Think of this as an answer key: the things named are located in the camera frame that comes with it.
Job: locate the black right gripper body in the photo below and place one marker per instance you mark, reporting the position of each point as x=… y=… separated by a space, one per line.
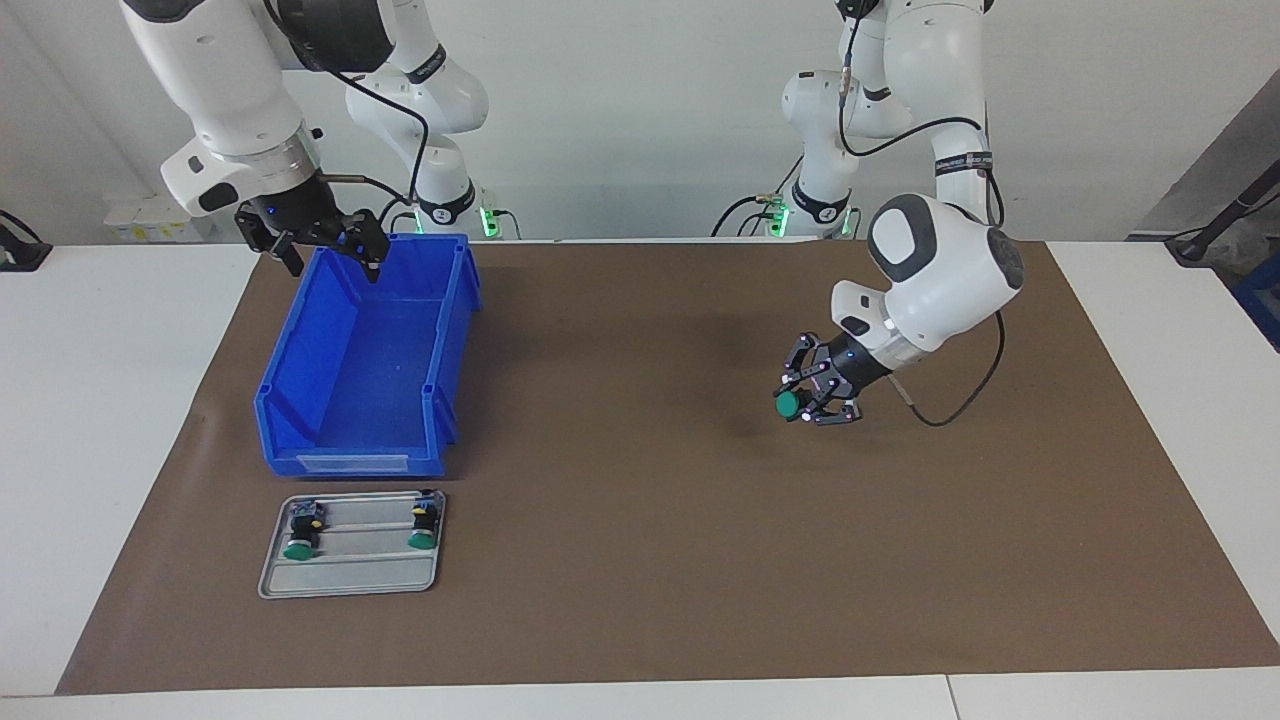
x=295 y=215

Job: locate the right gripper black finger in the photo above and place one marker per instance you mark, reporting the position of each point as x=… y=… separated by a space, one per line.
x=288 y=255
x=368 y=245

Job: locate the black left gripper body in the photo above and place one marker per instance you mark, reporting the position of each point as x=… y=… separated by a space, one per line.
x=855 y=370

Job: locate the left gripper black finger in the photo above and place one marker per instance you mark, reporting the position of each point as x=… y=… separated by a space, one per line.
x=832 y=413
x=803 y=360

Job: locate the green push button blue block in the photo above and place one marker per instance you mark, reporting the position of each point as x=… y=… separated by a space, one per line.
x=787 y=405

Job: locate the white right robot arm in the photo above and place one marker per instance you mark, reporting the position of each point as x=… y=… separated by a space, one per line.
x=220 y=90

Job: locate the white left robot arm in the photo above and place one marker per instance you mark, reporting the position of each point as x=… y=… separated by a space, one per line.
x=940 y=270

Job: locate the green push button white block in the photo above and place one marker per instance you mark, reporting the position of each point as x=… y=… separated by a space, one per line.
x=303 y=530

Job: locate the blue plastic storage bin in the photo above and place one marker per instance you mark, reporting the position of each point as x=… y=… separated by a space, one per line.
x=370 y=380

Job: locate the black table clamp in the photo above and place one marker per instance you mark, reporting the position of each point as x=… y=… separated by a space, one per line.
x=20 y=255

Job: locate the brown table mat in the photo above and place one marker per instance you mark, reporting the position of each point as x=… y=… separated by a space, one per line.
x=600 y=560

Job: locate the grey metal tray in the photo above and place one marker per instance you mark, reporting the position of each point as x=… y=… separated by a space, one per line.
x=350 y=575

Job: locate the black stand pole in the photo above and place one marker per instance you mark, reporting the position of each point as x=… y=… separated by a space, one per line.
x=1230 y=210

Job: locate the blue crate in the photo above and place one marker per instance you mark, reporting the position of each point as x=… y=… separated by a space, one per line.
x=1265 y=300

